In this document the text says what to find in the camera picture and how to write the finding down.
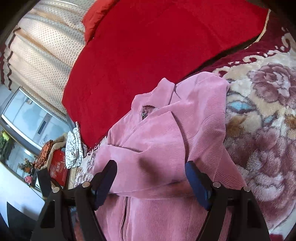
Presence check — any pink zip fleece jacket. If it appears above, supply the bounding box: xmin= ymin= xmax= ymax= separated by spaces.
xmin=94 ymin=72 xmax=245 ymax=240

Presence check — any red cardboard gift box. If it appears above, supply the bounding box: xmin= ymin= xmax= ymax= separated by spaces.
xmin=49 ymin=150 xmax=68 ymax=187

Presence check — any white black patterned cloth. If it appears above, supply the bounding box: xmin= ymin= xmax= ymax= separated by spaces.
xmin=65 ymin=121 xmax=87 ymax=169

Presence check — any orange black folded cloth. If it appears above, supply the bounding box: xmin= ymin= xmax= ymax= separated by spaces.
xmin=35 ymin=140 xmax=53 ymax=170

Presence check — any beige coat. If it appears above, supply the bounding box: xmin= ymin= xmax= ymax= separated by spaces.
xmin=46 ymin=133 xmax=67 ymax=169

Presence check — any silver white refrigerator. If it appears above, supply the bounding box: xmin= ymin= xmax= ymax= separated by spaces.
xmin=1 ymin=87 xmax=70 ymax=151

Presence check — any floral red cream blanket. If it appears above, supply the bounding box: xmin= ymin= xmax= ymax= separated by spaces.
xmin=87 ymin=15 xmax=295 ymax=240

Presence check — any cream dotted curtain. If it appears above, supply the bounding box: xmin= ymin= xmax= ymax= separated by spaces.
xmin=1 ymin=1 xmax=94 ymax=120

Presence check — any red sofa cover cloth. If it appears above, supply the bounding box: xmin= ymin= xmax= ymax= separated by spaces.
xmin=62 ymin=1 xmax=268 ymax=147

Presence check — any red square pillow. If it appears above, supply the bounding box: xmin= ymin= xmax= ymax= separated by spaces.
xmin=82 ymin=0 xmax=118 ymax=43

